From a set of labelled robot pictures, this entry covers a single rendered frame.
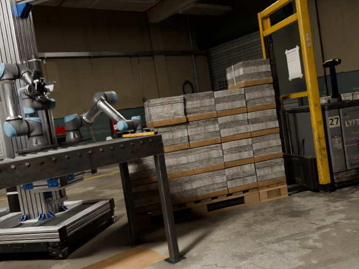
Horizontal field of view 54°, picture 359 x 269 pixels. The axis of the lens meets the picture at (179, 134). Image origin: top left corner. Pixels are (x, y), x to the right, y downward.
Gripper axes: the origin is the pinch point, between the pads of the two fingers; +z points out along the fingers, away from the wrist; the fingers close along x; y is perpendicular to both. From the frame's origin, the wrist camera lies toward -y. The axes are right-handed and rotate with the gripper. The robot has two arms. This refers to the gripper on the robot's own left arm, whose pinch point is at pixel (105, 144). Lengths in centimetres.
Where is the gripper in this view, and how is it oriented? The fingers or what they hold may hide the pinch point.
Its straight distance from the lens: 272.0
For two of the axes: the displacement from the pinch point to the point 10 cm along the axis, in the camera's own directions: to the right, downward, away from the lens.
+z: -7.9, 1.5, -5.9
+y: -1.5, -9.9, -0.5
